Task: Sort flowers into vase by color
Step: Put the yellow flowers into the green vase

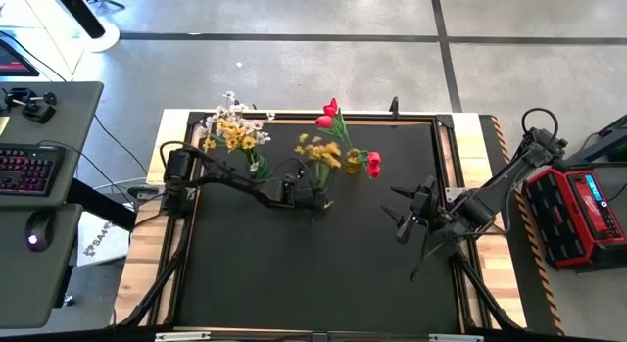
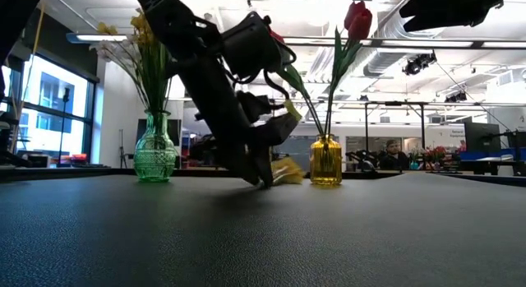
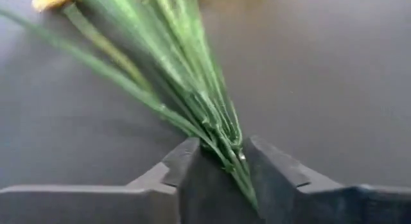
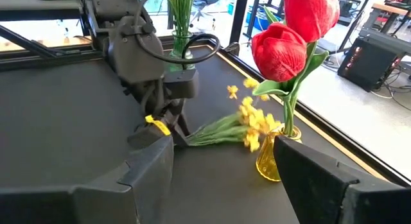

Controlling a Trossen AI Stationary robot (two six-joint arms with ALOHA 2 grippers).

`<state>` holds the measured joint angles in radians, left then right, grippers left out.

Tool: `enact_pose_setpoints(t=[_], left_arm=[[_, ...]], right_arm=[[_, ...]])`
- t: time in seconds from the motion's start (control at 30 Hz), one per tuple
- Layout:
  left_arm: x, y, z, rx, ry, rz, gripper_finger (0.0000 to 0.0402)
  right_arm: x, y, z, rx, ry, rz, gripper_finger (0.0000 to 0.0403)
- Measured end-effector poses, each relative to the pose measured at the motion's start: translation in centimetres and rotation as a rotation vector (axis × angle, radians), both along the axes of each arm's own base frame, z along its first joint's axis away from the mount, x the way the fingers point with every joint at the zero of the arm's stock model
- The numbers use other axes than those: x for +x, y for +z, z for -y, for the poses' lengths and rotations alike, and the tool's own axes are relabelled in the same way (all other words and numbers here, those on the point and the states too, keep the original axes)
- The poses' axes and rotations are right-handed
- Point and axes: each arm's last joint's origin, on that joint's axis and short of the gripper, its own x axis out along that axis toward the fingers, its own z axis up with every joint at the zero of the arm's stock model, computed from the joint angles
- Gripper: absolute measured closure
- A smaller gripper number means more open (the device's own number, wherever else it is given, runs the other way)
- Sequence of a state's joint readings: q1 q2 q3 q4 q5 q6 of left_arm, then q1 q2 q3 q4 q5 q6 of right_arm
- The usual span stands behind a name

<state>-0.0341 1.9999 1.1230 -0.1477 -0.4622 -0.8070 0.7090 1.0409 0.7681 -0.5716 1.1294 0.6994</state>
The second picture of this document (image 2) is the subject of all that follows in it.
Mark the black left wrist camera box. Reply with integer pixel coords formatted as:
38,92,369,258
221,11,288,85

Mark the blue desk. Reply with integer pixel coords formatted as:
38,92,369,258
459,150,526,177

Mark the black computer monitor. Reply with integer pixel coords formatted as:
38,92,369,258
464,121,501,155

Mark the yellow artificial flower bunch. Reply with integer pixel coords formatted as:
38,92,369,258
269,155,307,186
96,11,169,115

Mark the red flower bouquet in pot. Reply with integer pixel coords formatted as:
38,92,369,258
408,145,449,171

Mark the yellow glass vase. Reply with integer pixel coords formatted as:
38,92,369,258
309,134,344,187

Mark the person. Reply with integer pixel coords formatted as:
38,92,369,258
377,138,410,171

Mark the white box device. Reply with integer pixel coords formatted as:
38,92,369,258
20,153,51,169

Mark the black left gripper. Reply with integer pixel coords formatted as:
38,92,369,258
164,15,301,188

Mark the green glass vase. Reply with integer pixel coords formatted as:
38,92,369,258
133,109,178,183

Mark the black metal station frame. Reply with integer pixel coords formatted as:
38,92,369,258
363,100,427,151

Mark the thin black tripod stand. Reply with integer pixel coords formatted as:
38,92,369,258
118,128,129,169

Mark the black framed window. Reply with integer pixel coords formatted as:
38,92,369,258
0,52,96,167

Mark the black ceiling spotlight cluster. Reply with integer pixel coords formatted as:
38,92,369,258
402,52,438,76
443,91,468,104

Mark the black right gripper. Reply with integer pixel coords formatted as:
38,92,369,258
399,0,510,32

